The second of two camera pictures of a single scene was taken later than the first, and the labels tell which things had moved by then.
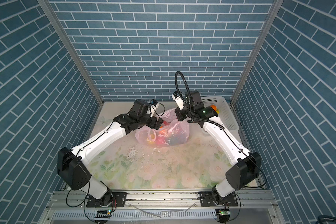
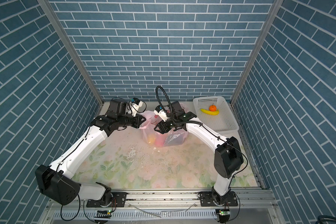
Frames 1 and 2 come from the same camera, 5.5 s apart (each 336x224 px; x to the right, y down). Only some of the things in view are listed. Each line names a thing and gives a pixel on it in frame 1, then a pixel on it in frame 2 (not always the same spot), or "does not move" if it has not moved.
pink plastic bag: [173, 131] does not move
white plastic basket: [224, 113] does not move
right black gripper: [180, 116] to [163, 127]
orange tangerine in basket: [213, 107] does not move
